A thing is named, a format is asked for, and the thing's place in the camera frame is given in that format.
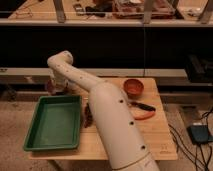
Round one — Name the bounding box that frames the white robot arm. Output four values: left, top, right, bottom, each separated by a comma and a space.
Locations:
47, 51, 160, 171

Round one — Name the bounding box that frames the orange bowl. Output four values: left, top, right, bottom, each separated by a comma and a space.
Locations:
123, 79, 144, 97

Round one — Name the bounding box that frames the purple bowl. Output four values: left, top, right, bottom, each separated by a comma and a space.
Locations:
45, 80, 67, 95

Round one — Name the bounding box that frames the bunch of dark grapes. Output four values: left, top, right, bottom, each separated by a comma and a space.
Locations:
84, 104, 93, 128

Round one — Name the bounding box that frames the wooden table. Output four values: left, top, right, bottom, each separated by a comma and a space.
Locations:
28, 78, 177, 160

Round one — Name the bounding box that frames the green plastic tray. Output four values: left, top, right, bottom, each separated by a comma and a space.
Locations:
23, 95, 82, 152

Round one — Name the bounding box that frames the red tray on shelf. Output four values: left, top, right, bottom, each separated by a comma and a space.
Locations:
112, 0, 175, 19

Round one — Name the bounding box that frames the black power box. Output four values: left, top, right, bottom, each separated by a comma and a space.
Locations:
187, 125, 213, 144

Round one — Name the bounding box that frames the black handled knife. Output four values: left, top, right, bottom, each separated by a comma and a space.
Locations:
130, 101, 156, 111

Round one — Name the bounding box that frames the black floor cable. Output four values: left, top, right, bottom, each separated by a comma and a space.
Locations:
168, 106, 213, 171

